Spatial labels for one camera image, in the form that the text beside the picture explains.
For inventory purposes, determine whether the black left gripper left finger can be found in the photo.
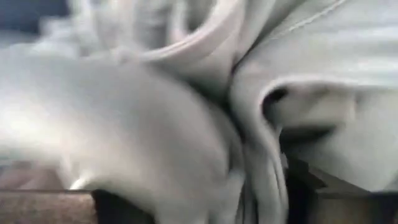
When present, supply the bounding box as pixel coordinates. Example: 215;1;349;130
91;188;156;224

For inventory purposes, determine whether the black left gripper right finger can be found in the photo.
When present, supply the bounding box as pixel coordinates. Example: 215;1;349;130
284;157;329;224

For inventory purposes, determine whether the green sweatshirt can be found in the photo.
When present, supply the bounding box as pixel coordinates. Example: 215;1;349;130
0;0;398;224

